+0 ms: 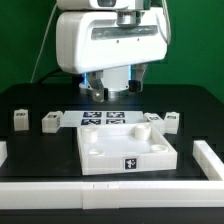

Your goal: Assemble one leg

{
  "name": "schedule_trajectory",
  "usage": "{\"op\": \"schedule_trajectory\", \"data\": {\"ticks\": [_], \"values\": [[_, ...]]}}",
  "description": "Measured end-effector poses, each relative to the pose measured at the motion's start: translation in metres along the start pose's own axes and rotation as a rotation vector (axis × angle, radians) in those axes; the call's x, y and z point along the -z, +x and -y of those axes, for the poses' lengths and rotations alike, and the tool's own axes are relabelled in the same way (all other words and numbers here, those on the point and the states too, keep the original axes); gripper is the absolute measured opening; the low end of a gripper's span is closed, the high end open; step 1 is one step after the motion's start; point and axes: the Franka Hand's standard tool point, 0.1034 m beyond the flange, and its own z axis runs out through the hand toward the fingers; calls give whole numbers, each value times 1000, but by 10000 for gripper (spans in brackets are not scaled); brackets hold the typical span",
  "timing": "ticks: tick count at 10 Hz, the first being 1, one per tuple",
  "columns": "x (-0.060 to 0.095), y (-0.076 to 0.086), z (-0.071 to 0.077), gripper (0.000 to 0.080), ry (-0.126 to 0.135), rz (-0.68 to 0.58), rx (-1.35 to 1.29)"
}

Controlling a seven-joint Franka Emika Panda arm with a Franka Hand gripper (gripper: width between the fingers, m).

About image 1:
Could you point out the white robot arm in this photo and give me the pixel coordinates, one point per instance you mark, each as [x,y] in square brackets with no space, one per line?
[129,12]

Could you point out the white square table top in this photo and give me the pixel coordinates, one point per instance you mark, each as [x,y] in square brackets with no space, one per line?
[124,148]

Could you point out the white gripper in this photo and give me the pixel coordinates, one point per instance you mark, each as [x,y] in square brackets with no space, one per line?
[93,41]

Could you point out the white U-shaped obstacle fence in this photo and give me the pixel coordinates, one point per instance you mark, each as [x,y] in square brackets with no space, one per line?
[122,194]

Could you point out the white sheet with tags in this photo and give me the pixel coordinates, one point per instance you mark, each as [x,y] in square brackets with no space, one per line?
[77,118]

